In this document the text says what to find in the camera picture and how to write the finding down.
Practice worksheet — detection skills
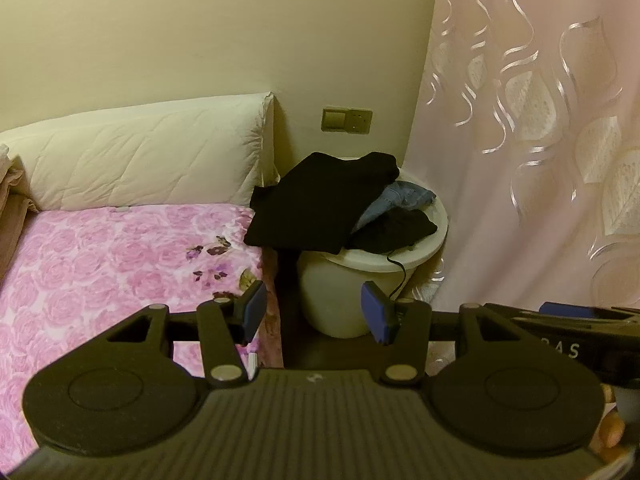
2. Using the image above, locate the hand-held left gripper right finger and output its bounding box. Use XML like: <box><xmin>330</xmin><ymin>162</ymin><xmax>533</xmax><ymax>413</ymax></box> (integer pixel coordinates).
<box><xmin>361</xmin><ymin>281</ymin><xmax>523</xmax><ymax>387</ymax></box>

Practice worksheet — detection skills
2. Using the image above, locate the pink floral blanket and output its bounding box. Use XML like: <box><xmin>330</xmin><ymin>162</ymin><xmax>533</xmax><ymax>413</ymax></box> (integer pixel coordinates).
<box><xmin>0</xmin><ymin>202</ymin><xmax>264</xmax><ymax>461</ymax></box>

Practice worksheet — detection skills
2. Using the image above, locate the pink leaf-patterned curtain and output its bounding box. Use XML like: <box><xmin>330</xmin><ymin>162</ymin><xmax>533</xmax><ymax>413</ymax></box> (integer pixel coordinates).
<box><xmin>400</xmin><ymin>0</ymin><xmax>640</xmax><ymax>313</ymax></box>

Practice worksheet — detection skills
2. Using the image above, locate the white plastic bucket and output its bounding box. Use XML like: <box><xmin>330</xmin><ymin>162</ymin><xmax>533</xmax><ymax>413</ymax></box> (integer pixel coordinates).
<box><xmin>297</xmin><ymin>170</ymin><xmax>449</xmax><ymax>339</ymax></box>

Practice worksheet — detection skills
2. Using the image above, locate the white pillow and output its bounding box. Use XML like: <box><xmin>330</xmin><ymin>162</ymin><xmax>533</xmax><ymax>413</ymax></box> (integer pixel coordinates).
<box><xmin>0</xmin><ymin>91</ymin><xmax>279</xmax><ymax>212</ymax></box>

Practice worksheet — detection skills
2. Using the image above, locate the large black garment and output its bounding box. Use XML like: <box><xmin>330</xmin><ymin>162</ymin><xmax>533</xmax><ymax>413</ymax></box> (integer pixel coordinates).
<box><xmin>245</xmin><ymin>151</ymin><xmax>401</xmax><ymax>256</ymax></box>

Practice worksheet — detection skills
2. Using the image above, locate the small black garment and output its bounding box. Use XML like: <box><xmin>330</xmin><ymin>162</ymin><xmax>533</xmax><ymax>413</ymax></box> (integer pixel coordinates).
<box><xmin>347</xmin><ymin>208</ymin><xmax>439</xmax><ymax>255</ymax></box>

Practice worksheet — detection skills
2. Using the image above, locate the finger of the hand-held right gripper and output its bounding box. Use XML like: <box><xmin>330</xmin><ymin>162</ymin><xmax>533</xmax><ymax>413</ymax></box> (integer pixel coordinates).
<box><xmin>482</xmin><ymin>301</ymin><xmax>640</xmax><ymax>330</ymax></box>

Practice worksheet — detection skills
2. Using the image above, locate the black cable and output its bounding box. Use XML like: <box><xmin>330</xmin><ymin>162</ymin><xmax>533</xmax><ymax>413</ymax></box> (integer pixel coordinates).
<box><xmin>387</xmin><ymin>254</ymin><xmax>407</xmax><ymax>302</ymax></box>

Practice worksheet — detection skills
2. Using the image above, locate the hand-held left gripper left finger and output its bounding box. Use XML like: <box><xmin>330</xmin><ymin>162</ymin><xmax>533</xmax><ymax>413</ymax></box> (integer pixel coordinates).
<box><xmin>105</xmin><ymin>280</ymin><xmax>267</xmax><ymax>390</ymax></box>

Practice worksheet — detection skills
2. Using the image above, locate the folded beige blanket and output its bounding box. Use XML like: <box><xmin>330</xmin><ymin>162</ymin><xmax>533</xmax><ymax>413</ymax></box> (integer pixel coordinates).
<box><xmin>0</xmin><ymin>142</ymin><xmax>42</xmax><ymax>273</ymax></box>

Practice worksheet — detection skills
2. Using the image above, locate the wall switch socket plate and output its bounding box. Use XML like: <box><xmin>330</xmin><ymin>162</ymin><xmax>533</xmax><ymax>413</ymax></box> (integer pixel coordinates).
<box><xmin>321</xmin><ymin>106</ymin><xmax>374</xmax><ymax>135</ymax></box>

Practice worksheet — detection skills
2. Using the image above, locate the blue denim garment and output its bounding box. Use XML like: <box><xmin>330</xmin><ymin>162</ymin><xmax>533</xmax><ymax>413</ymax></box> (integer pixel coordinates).
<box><xmin>357</xmin><ymin>181</ymin><xmax>435</xmax><ymax>233</ymax></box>

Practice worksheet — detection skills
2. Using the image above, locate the person's right hand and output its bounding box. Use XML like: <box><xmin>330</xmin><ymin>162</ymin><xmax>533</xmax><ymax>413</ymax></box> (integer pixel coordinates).
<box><xmin>597</xmin><ymin>382</ymin><xmax>632</xmax><ymax>465</ymax></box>

